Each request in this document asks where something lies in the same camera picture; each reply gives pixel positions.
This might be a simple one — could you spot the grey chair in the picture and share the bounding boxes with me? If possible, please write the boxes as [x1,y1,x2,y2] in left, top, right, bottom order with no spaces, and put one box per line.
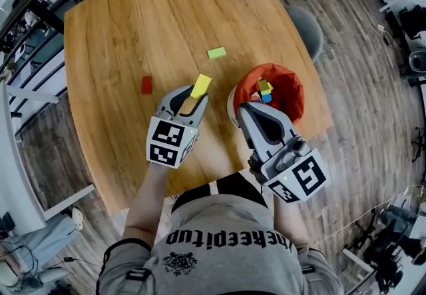
[286,5,324,63]

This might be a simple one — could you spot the white table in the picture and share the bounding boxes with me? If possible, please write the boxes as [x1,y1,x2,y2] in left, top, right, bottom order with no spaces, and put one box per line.
[0,82,97,233]

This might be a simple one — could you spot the white floor cable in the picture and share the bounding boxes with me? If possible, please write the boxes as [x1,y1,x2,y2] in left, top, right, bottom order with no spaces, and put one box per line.
[309,184,426,248]

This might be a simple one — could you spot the person's right forearm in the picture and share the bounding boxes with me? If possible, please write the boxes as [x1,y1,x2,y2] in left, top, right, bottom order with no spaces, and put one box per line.
[272,198,310,250]

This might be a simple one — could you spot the white bucket with orange liner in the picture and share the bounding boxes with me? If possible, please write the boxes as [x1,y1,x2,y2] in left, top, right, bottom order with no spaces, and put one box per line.
[226,63,306,128]

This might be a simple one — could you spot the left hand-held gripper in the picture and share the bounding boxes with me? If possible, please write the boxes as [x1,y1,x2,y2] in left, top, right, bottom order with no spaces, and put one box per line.
[146,85,210,168]

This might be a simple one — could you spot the person's left forearm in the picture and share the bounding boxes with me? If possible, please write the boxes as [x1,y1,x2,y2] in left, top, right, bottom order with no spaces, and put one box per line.
[121,162,167,248]

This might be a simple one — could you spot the black railing with wooden handrail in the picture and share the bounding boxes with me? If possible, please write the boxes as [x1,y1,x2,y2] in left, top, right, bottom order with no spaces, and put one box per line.
[0,0,103,141]

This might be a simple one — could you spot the yellow block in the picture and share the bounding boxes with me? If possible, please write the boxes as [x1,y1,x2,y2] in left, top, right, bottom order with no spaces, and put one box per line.
[189,73,213,100]

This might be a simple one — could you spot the silver round device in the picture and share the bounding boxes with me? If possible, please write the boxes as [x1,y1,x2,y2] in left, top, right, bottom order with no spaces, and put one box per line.
[408,50,426,72]

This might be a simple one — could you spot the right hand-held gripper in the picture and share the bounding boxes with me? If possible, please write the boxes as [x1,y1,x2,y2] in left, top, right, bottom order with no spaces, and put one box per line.
[236,101,332,204]

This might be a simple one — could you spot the grey printed t-shirt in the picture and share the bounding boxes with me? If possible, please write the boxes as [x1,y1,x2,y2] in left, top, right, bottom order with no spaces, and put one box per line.
[96,195,345,295]

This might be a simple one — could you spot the black trousers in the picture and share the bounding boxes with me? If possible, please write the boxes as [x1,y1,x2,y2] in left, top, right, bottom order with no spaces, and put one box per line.
[171,170,269,214]

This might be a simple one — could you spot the red block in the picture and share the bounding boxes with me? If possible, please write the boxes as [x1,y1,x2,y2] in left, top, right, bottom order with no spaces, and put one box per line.
[140,75,154,95]

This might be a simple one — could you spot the light green block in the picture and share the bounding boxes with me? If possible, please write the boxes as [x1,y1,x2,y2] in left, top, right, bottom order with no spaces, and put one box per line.
[206,47,227,61]

